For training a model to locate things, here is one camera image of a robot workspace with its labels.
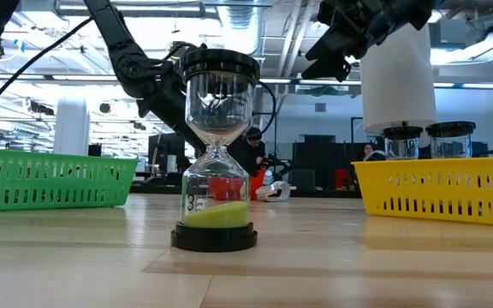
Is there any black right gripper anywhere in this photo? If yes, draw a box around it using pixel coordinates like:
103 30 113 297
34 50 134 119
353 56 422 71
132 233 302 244
301 0 406 82

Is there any blue sand hourglass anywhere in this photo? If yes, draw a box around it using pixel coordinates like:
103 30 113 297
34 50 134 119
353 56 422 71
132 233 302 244
381 125 425 161

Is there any hourglass with black caps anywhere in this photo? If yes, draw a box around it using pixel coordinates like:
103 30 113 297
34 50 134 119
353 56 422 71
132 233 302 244
425 121 477 160

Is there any white plastic bag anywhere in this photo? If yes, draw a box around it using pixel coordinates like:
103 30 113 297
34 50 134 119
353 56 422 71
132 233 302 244
254 169 292 203

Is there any table lamp with wooden base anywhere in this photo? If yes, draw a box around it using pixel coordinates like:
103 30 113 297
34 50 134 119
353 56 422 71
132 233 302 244
359 23 438 135

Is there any person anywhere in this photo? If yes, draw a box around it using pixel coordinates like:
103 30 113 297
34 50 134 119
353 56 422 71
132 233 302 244
228 126 269 177
355 143 387 163

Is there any red plastic basket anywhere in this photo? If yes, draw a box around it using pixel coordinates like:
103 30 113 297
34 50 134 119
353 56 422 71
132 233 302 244
206 169 268 202

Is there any yellow plastic basket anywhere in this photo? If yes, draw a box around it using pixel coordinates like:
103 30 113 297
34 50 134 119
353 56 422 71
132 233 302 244
351 156 493 228

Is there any black computer monitor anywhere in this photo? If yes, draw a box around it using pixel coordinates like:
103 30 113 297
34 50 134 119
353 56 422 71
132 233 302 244
147 133 187 172

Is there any white building column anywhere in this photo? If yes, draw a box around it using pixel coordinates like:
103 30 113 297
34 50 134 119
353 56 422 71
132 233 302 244
53 96 91 156

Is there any green plastic basket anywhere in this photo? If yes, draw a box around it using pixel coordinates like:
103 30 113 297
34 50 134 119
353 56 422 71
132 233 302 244
0 147 140 212

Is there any black looped cable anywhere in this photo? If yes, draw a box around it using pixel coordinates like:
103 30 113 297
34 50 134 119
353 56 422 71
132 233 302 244
252 79 278 134

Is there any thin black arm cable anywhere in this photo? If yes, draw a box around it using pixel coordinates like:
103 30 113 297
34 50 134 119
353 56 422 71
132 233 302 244
0 15 96 113

